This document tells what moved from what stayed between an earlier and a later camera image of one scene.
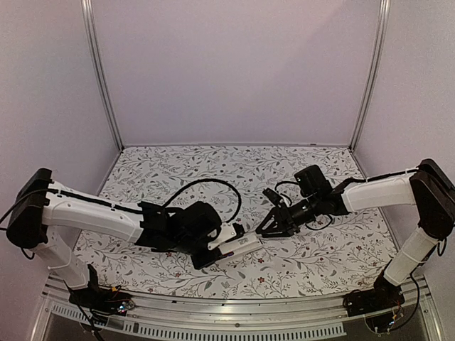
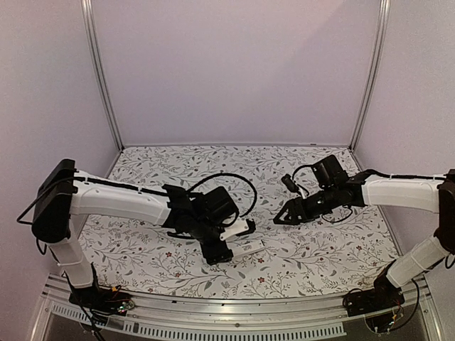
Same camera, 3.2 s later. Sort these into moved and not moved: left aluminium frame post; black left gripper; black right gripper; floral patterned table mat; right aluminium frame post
Moved: black right gripper; black left gripper
Not moved: left aluminium frame post; floral patterned table mat; right aluminium frame post
